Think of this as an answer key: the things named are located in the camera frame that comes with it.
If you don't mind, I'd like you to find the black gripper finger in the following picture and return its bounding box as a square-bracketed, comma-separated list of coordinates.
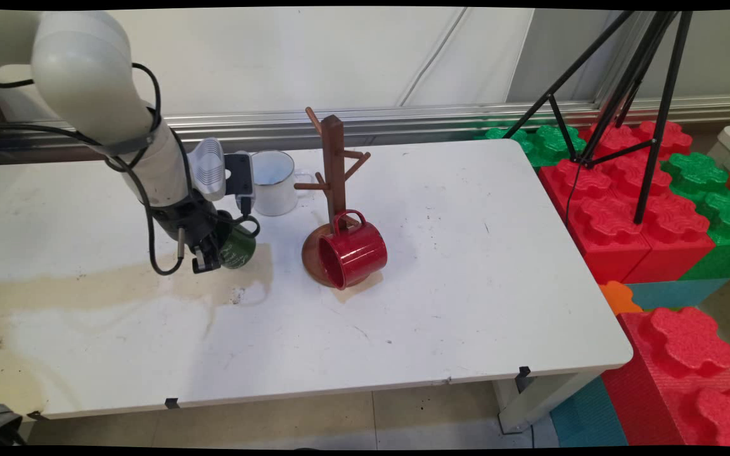
[191, 244, 222, 275]

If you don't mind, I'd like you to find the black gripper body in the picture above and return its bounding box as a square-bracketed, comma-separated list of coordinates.
[151, 198, 230, 255]

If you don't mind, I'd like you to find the green enamel mug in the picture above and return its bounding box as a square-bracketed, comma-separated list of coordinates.
[216, 212, 259, 270]

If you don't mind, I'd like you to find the white enamel mug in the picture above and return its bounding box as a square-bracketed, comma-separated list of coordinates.
[251, 150, 315, 217]

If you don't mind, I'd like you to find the red mug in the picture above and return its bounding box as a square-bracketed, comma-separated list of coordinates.
[317, 209, 388, 291]

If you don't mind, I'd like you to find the brown wooden mug tree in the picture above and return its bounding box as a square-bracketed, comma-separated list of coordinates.
[294, 106, 372, 289]

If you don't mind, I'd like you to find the white table leg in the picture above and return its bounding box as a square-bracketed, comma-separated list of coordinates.
[492, 370, 601, 435]

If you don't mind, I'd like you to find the green foam block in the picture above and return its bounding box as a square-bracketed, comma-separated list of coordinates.
[660, 152, 730, 282]
[474, 123, 589, 169]

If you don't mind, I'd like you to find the large red foam block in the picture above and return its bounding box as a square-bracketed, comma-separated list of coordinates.
[539, 120, 718, 286]

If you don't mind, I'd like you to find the teal foam block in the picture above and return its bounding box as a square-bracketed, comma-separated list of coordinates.
[625, 277, 730, 312]
[549, 377, 629, 448]

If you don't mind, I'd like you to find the orange foam block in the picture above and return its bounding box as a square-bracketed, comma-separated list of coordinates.
[599, 281, 644, 316]

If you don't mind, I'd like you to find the black tripod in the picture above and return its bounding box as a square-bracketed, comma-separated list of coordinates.
[503, 9, 694, 225]

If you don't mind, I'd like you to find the black cable with metal plug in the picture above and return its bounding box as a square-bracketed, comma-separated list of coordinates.
[0, 123, 187, 277]

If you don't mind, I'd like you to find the black camera cable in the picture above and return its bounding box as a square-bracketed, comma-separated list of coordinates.
[0, 62, 262, 240]

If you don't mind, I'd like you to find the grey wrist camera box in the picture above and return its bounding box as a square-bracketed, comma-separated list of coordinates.
[224, 151, 256, 213]

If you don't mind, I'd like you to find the black arm strap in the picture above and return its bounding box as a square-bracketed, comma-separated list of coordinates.
[95, 129, 158, 158]

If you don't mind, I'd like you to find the aluminium wall rail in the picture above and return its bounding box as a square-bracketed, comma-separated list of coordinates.
[0, 95, 730, 167]

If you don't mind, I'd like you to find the white wall cable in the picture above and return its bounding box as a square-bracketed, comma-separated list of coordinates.
[397, 8, 469, 106]

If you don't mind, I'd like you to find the thin black tripod cable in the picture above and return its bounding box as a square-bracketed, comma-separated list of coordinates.
[565, 161, 587, 232]

